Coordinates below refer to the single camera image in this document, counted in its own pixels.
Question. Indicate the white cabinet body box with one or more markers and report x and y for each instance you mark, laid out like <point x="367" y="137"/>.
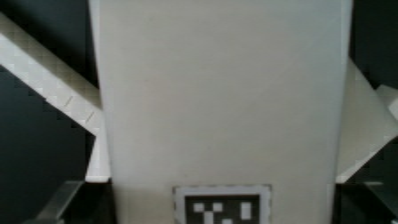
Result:
<point x="367" y="133"/>

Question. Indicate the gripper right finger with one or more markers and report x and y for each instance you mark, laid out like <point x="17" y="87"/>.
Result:
<point x="365" y="203"/>

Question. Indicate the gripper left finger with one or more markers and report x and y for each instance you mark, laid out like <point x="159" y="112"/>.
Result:
<point x="81" y="205"/>

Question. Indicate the white U-shaped obstacle fence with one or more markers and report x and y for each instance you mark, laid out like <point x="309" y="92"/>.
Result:
<point x="51" y="76"/>

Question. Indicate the white cabinet top block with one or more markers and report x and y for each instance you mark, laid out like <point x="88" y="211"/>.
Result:
<point x="227" y="30"/>

